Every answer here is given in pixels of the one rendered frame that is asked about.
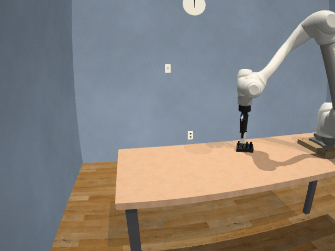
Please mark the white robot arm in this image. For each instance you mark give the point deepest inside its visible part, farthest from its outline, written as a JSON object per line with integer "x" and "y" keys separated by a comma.
{"x": 321, "y": 27}

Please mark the black knob box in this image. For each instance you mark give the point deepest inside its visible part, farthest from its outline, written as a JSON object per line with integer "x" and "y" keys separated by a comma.
{"x": 246, "y": 147}

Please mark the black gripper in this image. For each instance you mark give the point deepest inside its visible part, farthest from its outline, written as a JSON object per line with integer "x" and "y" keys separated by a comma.
{"x": 243, "y": 121}

